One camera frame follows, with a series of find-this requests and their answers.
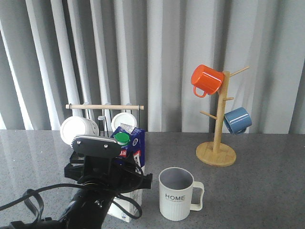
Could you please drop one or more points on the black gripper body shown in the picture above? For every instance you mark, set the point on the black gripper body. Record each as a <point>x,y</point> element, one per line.
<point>120,175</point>

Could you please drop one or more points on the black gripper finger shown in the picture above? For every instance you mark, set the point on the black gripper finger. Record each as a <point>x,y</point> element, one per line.
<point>98,146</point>

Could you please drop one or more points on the blue white milk carton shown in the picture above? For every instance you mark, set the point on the blue white milk carton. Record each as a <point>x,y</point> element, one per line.
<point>132,141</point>

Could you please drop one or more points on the white HOME mug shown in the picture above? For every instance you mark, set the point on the white HOME mug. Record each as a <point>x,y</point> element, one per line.
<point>175,193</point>

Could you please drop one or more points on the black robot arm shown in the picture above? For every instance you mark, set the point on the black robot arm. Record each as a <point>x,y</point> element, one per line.
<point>87,209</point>

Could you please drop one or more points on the white round smiley mug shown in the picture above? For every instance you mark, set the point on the white round smiley mug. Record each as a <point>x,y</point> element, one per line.
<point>76,125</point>

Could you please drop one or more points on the white ribbed mug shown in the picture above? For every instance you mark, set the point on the white ribbed mug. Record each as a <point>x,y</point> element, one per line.
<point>123,118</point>

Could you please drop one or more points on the grey pleated curtain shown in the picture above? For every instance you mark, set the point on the grey pleated curtain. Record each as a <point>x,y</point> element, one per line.
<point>143,52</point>

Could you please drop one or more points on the wooden mug tree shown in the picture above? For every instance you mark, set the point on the wooden mug tree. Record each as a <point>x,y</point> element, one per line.
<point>216,153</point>

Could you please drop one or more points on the orange enamel mug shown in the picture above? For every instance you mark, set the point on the orange enamel mug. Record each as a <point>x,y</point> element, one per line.
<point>206,80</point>

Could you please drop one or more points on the blue enamel mug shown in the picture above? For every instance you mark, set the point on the blue enamel mug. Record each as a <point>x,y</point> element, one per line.
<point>237,121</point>

